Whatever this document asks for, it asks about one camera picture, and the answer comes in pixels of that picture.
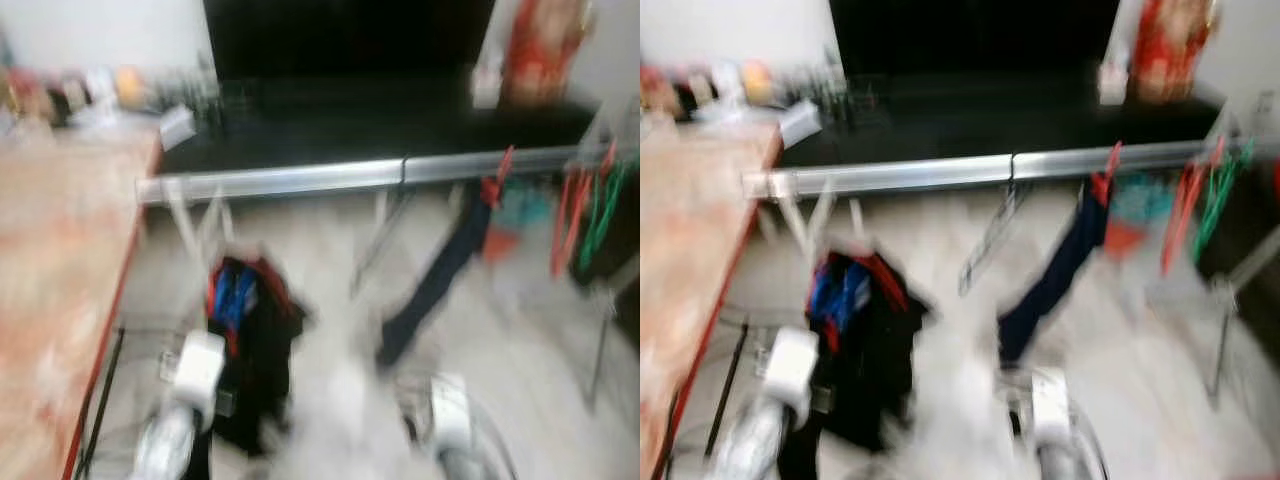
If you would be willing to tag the blue plastic hanger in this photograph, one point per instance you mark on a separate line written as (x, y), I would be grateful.
(840, 290)
(235, 295)

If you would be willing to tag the black shorts red waistband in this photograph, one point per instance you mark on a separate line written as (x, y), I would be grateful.
(265, 380)
(880, 380)

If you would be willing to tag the marble pattern folding table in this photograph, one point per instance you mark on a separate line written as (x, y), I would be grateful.
(60, 280)
(695, 260)

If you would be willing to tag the orange bin teal liner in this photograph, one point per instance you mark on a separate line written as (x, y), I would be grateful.
(520, 215)
(1135, 210)

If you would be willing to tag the orange round figure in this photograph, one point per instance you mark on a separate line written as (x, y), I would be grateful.
(130, 85)
(757, 82)

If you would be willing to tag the white paper stack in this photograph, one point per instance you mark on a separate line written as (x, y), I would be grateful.
(178, 127)
(800, 122)

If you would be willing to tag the navy blue garment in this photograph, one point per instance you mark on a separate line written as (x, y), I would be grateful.
(1055, 270)
(440, 275)

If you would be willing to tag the red gold figurine statue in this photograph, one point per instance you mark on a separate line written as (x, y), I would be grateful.
(545, 50)
(1170, 45)

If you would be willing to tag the white tissue box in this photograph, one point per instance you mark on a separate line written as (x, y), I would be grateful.
(1114, 82)
(487, 85)

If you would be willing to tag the silver metal clothes rack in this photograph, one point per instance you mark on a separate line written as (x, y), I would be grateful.
(900, 172)
(300, 178)

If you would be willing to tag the black television console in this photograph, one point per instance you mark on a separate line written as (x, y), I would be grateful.
(1000, 120)
(380, 125)

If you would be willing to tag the black flat television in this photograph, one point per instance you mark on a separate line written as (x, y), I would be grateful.
(350, 35)
(975, 35)

